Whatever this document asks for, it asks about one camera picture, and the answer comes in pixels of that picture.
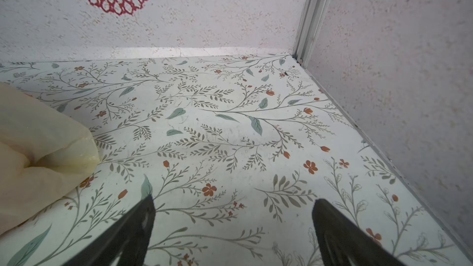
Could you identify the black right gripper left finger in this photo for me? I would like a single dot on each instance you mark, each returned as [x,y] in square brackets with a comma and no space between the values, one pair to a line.
[125,243]

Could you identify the cream plastic bag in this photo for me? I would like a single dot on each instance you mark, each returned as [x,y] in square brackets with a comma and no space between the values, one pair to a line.
[44,156]

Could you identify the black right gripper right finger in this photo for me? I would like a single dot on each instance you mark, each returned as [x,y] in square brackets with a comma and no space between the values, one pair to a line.
[342,243]

